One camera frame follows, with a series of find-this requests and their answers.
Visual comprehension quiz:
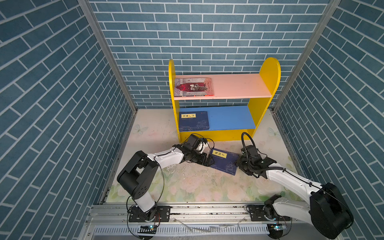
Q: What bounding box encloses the navy book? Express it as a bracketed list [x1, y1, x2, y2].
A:
[210, 149, 240, 176]
[179, 111, 210, 132]

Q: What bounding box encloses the pink red cover book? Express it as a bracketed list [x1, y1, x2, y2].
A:
[174, 78, 214, 97]

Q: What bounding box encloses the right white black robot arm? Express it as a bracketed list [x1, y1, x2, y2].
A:
[236, 145, 355, 240]

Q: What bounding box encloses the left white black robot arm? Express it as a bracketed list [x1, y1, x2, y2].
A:
[117, 144, 213, 222]

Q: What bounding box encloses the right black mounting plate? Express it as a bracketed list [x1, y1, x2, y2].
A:
[245, 205, 291, 222]

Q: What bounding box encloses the black mounting plate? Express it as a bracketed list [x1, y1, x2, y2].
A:
[245, 205, 291, 222]
[128, 205, 171, 223]

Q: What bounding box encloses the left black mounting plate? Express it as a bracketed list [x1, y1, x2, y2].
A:
[128, 205, 171, 223]

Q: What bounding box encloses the right green circuit board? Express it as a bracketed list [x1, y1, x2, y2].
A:
[267, 224, 284, 240]

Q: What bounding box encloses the green circuit board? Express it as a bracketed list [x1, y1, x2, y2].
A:
[267, 224, 284, 240]
[138, 225, 158, 235]

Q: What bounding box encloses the left green circuit board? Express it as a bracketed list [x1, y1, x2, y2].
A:
[138, 225, 158, 235]

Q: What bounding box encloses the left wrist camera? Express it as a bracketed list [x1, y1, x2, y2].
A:
[186, 134, 209, 154]

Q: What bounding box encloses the white slotted cable duct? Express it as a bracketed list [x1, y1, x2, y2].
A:
[93, 224, 269, 237]

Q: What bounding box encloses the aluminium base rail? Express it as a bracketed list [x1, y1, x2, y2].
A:
[78, 202, 343, 240]

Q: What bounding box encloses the right aluminium corner post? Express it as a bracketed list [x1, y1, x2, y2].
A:
[272, 0, 341, 114]

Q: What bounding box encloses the aluminium corner post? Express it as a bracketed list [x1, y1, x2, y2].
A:
[78, 0, 137, 114]
[272, 0, 341, 114]

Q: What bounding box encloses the left aluminium corner post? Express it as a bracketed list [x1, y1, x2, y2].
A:
[78, 0, 137, 114]

